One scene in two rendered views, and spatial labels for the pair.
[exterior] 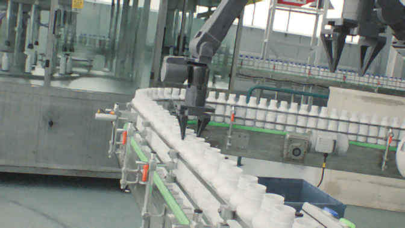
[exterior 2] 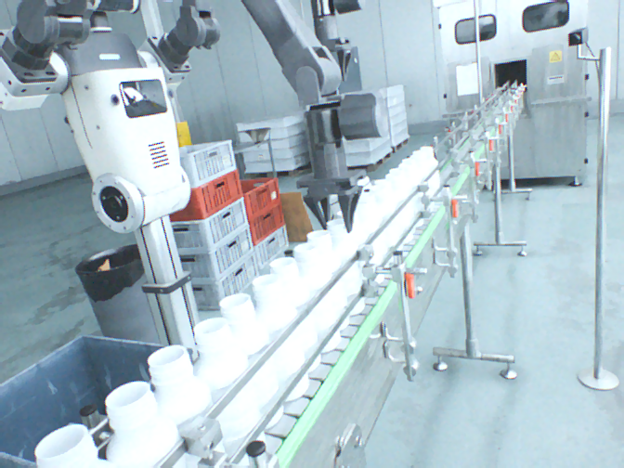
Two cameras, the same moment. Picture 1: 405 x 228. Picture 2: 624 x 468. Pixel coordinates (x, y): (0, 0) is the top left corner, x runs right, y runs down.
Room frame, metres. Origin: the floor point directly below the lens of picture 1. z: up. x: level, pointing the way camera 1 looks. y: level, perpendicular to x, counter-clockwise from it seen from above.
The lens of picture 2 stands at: (1.90, 0.54, 1.39)
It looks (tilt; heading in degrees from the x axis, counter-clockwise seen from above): 17 degrees down; 225
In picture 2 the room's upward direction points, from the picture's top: 9 degrees counter-clockwise
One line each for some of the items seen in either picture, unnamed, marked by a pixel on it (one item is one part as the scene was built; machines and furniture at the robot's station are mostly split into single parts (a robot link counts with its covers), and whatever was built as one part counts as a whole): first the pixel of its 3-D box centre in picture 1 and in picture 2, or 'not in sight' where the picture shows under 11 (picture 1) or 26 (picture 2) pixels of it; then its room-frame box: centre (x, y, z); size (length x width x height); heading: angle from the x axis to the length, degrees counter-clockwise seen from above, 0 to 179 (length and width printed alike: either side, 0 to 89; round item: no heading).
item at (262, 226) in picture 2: not in sight; (249, 223); (-0.60, -2.72, 0.33); 0.61 x 0.41 x 0.22; 20
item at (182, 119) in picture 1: (189, 123); (338, 205); (1.32, 0.04, 1.19); 0.07 x 0.07 x 0.09; 17
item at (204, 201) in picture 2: not in sight; (198, 194); (0.04, -2.42, 0.78); 0.61 x 0.41 x 0.22; 24
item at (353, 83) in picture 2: not in sight; (343, 97); (-7.18, -6.82, 1.05); 1.00 x 0.10 x 2.10; 107
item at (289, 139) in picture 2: not in sight; (281, 143); (-4.08, -5.84, 0.50); 1.23 x 1.05 x 1.00; 16
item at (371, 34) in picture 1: (358, 51); not in sight; (0.95, -0.28, 1.44); 0.07 x 0.07 x 0.09; 17
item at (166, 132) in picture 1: (169, 144); (277, 337); (1.55, 0.10, 1.08); 0.06 x 0.06 x 0.17
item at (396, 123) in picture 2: not in sight; (374, 120); (-5.89, -5.05, 0.59); 1.25 x 1.03 x 1.17; 18
